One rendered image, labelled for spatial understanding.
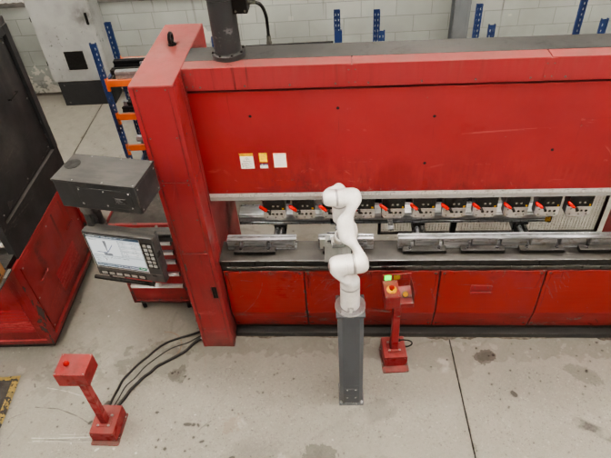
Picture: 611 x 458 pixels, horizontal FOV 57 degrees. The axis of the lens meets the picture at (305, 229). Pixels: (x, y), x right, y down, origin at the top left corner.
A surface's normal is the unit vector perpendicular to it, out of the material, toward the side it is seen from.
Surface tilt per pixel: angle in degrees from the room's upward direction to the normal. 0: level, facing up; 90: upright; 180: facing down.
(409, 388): 0
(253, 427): 0
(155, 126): 90
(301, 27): 90
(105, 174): 0
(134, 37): 90
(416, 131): 90
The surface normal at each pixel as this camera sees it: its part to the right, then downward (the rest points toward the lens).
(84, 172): -0.06, -0.75
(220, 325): -0.05, 0.67
